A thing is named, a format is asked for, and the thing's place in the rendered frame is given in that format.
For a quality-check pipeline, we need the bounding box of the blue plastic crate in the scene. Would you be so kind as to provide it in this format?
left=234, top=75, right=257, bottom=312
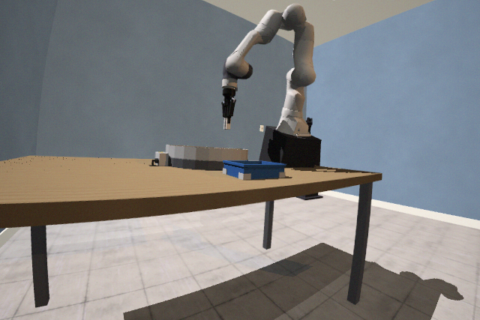
left=223, top=160, right=287, bottom=180

